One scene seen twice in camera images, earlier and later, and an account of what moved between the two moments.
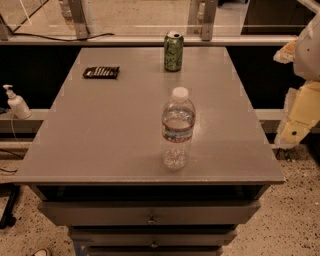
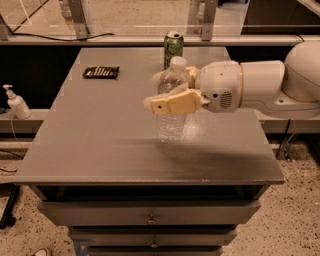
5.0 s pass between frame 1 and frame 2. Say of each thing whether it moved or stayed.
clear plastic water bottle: moved
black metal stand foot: stayed
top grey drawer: stayed
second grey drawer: stayed
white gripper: moved
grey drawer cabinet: stayed
